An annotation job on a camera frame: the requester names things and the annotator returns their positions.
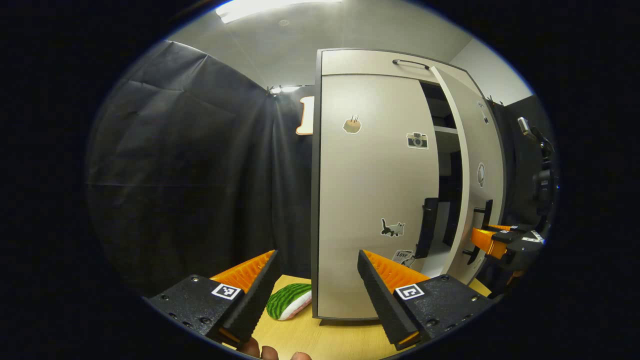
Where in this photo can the white cabinet shelf board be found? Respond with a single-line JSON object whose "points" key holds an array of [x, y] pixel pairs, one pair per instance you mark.
{"points": [[445, 130]]}

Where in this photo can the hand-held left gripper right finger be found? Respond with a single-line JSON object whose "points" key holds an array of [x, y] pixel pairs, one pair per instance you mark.
{"points": [[380, 300]]}

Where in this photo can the black backdrop cloth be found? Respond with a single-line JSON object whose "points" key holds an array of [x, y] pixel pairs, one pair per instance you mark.
{"points": [[175, 175]]}

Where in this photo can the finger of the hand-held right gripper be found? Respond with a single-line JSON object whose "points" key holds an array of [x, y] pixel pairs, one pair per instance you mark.
{"points": [[515, 229], [482, 242]]}

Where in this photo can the white double-door shoe cabinet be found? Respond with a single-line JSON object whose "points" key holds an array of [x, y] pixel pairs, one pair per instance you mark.
{"points": [[370, 62]]}

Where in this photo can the black equipment stand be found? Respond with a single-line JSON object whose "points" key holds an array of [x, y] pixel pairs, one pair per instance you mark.
{"points": [[542, 185]]}

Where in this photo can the white cabinet door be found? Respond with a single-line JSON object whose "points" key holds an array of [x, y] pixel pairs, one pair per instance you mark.
{"points": [[375, 200], [492, 200]]}

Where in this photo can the silver backdrop clamp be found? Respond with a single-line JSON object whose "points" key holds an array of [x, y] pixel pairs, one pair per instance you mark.
{"points": [[280, 90]]}

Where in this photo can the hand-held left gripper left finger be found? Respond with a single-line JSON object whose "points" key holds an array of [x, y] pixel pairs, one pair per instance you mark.
{"points": [[257, 300]]}

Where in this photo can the watermelon pattern slipper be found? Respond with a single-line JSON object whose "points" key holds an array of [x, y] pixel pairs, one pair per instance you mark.
{"points": [[287, 300]]}

